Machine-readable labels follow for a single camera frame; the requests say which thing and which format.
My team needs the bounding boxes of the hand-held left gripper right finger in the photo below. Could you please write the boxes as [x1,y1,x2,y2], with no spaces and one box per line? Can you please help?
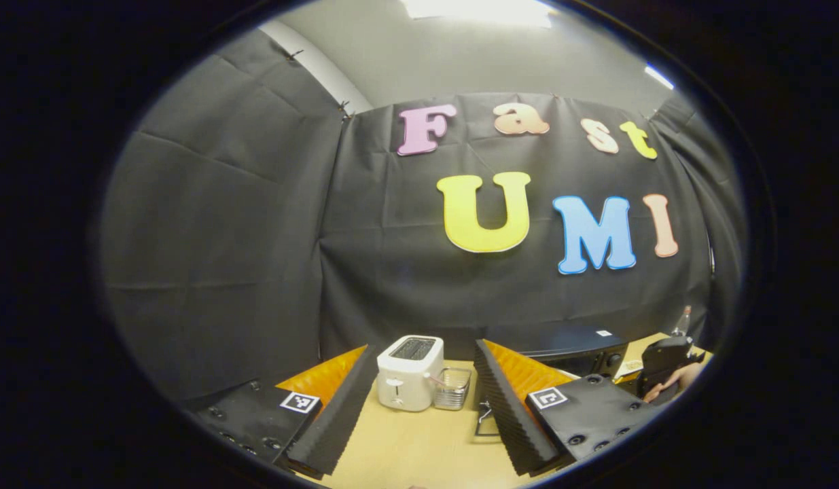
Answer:
[474,338,675,476]

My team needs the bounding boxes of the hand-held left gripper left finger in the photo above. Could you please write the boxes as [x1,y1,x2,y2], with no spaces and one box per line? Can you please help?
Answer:
[188,344,380,477]

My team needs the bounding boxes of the black electric oven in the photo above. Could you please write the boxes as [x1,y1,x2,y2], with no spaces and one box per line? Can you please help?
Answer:
[475,325,629,437]

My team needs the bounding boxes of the white toaster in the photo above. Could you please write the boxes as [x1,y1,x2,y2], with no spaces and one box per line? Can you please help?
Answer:
[376,334,446,414]

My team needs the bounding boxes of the black backdrop cloth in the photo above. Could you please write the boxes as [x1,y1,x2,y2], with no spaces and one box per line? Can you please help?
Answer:
[100,27,746,401]

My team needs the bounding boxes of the small ceiling light panel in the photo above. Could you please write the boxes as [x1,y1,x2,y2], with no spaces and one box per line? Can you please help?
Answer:
[643,64,676,91]

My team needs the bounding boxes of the large ceiling light panel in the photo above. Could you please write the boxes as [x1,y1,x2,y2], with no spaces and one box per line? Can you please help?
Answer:
[401,0,554,29]

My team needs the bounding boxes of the metal wire basket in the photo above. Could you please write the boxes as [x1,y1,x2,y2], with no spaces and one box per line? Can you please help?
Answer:
[432,367,473,412]

